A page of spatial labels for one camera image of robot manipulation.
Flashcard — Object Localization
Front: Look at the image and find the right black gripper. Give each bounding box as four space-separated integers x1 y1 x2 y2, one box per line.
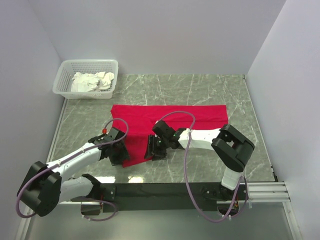
144 134 170 161

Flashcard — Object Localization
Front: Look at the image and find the red t shirt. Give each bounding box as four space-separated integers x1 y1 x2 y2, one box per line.
110 104 230 169

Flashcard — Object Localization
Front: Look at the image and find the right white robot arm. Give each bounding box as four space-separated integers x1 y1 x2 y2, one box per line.
144 120 255 200

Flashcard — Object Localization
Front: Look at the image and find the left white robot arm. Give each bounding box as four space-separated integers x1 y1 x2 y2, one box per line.
15 127 128 218

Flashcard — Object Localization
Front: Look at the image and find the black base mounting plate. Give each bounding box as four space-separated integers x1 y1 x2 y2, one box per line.
71 182 247 215

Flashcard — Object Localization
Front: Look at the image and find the white t shirt in basket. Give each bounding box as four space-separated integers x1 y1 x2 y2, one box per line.
70 71 115 93

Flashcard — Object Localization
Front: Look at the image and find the white plastic laundry basket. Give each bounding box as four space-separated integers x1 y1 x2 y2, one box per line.
52 59 119 99

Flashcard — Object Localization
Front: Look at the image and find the aluminium frame rail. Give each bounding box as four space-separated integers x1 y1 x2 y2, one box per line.
247 182 291 203

